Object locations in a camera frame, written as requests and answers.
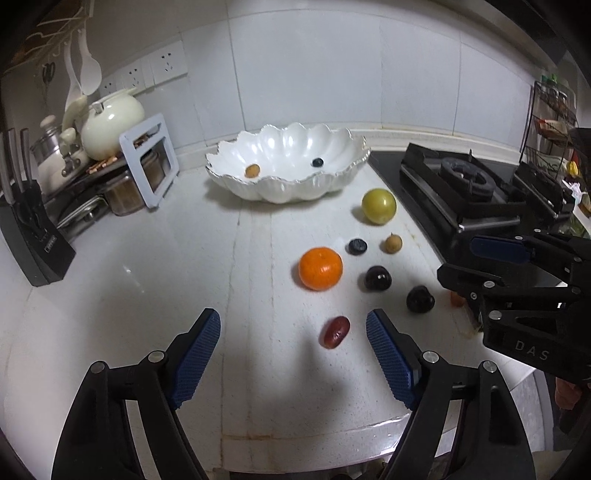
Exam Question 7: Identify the small red cherry tomato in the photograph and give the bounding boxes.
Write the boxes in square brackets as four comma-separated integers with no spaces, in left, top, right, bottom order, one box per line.
[450,291,467,308]

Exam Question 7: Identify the dark cherry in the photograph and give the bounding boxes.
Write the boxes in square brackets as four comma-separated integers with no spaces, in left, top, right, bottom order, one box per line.
[406,285,436,314]
[363,265,393,291]

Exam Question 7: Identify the small tan longan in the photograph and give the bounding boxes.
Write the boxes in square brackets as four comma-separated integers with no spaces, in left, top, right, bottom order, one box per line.
[382,233,404,254]

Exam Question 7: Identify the green round plum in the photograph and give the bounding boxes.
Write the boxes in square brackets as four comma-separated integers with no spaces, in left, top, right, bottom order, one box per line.
[362,188,398,225]

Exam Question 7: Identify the orange tangerine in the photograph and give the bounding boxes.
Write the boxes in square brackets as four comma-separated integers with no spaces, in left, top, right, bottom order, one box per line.
[297,247,344,291]

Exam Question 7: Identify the large tan longan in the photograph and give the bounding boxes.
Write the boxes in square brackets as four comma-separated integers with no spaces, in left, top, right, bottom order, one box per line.
[245,164,260,179]

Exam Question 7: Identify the person right hand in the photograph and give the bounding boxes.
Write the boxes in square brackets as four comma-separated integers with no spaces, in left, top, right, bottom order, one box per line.
[554,378,581,410]

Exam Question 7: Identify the black gas stove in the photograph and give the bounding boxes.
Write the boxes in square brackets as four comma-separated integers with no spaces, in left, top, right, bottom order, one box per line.
[370,143,575,285]

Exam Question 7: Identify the black knife block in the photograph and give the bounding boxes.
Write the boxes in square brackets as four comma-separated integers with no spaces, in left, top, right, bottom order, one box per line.
[0,127,77,288]

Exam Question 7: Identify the white scalloped fruit bowl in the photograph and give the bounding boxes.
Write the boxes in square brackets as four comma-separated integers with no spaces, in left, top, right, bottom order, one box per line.
[205,123,370,204]

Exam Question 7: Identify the glass jar in rack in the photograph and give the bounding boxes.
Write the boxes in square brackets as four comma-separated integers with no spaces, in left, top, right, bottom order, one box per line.
[103,172,144,217]

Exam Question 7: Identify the small white lidded pot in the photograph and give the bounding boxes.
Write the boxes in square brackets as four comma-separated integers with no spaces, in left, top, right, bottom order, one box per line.
[30,115,90,196]

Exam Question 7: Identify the cream ceramic teapot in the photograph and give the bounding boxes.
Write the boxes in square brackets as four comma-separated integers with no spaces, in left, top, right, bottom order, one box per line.
[81,87,145,161]

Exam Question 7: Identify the white ladle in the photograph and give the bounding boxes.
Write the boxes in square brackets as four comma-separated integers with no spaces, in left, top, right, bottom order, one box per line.
[61,41,87,131]

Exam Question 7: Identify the white rice spoon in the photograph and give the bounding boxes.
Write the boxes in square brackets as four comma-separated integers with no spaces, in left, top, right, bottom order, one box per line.
[78,27,102,96]

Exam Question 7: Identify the black scissors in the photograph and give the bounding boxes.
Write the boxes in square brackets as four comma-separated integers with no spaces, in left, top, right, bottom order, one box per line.
[41,62,56,100]

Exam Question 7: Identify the black wire spice rack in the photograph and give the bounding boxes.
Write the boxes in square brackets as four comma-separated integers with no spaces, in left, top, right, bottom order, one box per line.
[517,73,591,218]

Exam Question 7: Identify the white dish rack frame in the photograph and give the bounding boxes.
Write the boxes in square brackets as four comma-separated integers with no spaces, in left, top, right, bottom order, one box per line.
[119,113,179,210]

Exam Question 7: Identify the white wall socket panel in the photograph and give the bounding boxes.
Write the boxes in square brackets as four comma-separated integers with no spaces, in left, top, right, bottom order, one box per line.
[98,40,187,95]

